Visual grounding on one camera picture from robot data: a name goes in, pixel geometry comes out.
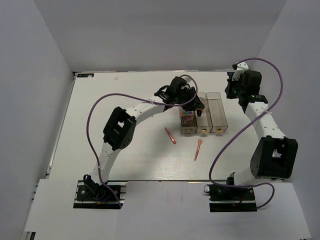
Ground pink blush palette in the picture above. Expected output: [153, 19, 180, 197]
[181, 115, 196, 128]

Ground purple cable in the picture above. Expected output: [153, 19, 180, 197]
[86, 74, 199, 208]
[209, 58, 284, 210]

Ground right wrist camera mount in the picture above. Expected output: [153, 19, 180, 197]
[232, 61, 249, 81]

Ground clear organizer compartment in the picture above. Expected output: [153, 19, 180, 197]
[195, 92, 213, 134]
[179, 107, 197, 134]

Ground pink makeup brush left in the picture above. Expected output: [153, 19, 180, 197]
[164, 127, 177, 145]

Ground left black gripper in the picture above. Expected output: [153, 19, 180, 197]
[174, 86, 205, 111]

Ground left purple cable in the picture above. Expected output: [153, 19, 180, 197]
[86, 74, 199, 208]

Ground clear organizer left compartment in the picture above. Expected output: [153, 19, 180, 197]
[179, 107, 197, 134]

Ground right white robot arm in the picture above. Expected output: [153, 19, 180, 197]
[225, 70, 298, 200]

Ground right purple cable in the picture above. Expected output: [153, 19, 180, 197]
[209, 58, 284, 210]

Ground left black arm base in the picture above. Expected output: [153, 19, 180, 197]
[73, 174, 127, 210]

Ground colourful glitter eyeshadow palette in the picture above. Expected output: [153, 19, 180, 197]
[181, 111, 195, 121]

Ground clear organizer middle compartment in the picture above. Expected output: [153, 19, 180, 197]
[195, 92, 213, 134]

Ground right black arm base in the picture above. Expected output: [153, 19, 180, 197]
[203, 184, 257, 213]

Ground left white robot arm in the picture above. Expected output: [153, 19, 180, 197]
[83, 74, 205, 200]

